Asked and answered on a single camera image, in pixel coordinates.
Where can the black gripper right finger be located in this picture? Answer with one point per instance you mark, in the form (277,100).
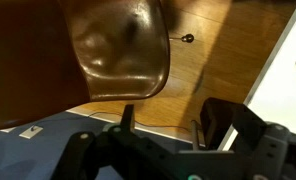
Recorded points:
(221,116)

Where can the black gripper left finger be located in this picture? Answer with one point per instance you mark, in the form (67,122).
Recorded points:
(128,117)

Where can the black chair leg foot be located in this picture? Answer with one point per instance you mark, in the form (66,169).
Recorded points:
(188,38)

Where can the brown plastic chair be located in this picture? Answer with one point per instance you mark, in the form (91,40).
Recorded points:
(71,53)

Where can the grey floor outlet plate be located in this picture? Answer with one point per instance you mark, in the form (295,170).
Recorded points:
(30,131)

